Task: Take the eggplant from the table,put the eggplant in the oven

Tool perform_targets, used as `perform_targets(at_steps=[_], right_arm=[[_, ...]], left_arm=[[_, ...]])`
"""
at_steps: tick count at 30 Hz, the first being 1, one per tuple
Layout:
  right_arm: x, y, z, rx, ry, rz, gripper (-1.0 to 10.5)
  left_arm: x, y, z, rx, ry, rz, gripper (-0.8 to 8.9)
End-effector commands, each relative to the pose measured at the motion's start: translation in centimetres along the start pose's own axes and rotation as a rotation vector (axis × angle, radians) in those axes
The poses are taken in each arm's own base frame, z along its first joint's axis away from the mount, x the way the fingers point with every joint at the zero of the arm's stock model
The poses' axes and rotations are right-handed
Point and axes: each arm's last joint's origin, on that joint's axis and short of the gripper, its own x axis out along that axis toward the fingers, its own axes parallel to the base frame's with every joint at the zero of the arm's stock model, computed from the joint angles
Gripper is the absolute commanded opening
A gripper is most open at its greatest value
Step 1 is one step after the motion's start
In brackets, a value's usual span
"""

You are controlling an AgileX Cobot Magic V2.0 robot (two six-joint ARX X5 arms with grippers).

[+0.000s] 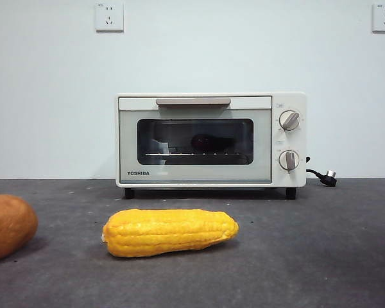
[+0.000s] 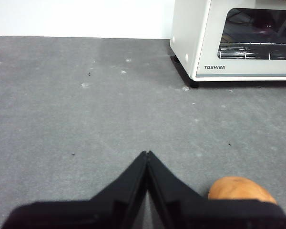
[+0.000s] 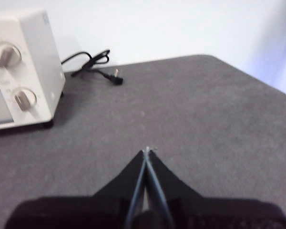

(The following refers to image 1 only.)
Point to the white toaster oven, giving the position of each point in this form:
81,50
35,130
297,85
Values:
290,179

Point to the white glass oven door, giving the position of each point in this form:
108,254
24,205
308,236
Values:
192,174

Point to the yellow corn cob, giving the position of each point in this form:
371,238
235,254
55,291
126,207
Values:
170,232

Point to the purple eggplant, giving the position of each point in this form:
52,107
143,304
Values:
211,143

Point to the orange-brown sweet potato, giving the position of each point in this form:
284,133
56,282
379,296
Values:
6,224

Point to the beige round oven knob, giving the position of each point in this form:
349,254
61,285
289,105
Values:
290,120
289,159

